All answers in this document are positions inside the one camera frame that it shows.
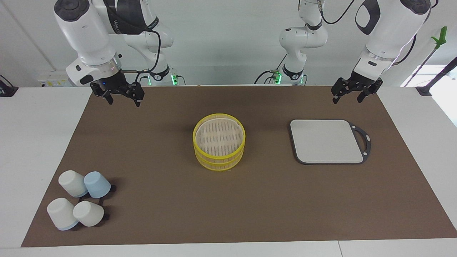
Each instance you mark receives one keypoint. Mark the green clip metal rod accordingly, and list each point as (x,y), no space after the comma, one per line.
(440,37)

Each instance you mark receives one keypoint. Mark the brown table mat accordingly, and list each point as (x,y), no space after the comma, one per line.
(228,207)

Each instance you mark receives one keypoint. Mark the white cutting board grey rim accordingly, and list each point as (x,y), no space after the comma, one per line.
(325,141)

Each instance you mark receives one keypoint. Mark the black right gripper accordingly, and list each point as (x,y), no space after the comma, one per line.
(112,84)

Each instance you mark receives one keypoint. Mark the white plastic cup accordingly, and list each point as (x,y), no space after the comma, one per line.
(87,214)
(71,182)

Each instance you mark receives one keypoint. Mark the light blue plastic cup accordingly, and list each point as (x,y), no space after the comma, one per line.
(97,185)

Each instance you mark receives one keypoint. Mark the black clamp base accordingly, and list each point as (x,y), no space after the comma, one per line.
(7,91)

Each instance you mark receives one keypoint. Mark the yellow steamer base basket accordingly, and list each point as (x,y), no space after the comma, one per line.
(219,166)

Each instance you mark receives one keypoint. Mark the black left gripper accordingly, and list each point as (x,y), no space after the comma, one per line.
(358,82)

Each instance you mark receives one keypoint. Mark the yellow steamer lid tier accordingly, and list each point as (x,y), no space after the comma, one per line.
(217,137)

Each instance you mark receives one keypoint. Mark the white cup blue rim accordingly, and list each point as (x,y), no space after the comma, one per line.
(60,214)

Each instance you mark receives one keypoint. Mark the white power strip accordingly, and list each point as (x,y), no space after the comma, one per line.
(53,80)

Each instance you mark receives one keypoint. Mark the black cup rack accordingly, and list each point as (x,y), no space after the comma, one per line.
(106,216)

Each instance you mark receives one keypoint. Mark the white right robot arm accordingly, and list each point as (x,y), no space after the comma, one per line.
(85,35)

